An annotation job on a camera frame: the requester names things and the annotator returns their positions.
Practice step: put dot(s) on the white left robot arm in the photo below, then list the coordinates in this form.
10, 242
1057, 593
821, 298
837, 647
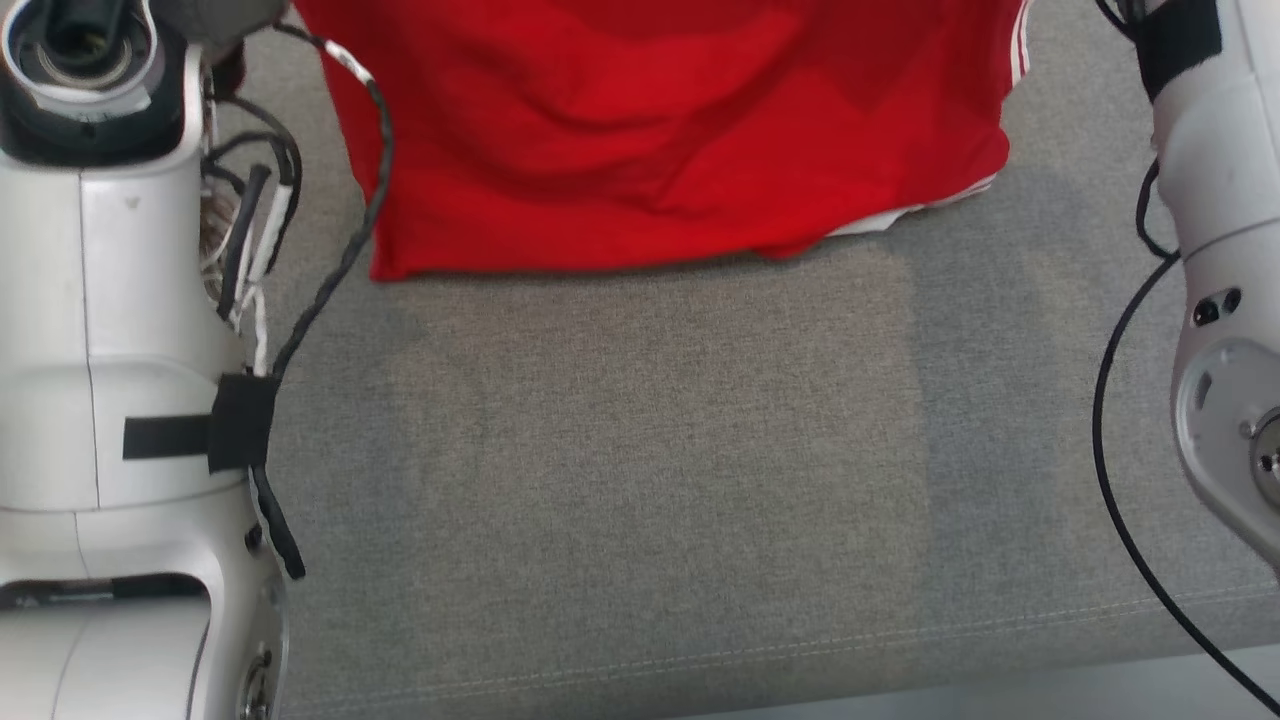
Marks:
100, 300

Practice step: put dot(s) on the red jersey with white stripes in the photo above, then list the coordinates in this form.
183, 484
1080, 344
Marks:
650, 130

